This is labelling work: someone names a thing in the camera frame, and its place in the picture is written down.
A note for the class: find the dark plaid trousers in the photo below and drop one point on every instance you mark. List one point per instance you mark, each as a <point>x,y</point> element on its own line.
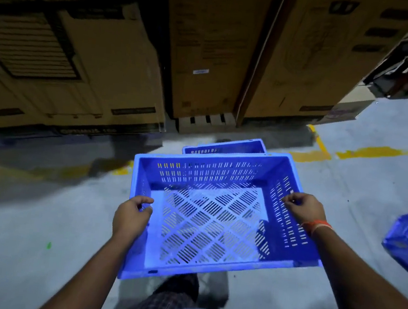
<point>175,291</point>

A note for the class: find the person's left forearm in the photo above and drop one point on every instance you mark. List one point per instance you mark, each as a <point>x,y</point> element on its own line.
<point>92,286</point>

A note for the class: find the grey slotted pallet block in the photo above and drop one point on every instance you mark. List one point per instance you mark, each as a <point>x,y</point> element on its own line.
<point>200,125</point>

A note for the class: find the blue crate with solid bottom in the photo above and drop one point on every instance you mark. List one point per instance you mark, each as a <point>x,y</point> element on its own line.
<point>234,146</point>

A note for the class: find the person's left hand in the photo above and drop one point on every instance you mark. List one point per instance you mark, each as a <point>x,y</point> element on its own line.
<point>130,219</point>

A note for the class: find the cardboard box purple print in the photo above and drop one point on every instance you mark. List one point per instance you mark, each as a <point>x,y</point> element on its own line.
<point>355,99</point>

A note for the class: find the orange wristband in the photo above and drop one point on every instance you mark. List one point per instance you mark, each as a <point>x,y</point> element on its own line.
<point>316,225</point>

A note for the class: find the person's right hand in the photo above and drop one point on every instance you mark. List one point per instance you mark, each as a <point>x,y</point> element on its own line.
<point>307,210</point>

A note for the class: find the person's right forearm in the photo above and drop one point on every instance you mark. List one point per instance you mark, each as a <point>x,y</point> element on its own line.
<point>364,293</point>

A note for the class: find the large cardboard box louvre print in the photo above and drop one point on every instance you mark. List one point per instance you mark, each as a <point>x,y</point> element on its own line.
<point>107,69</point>

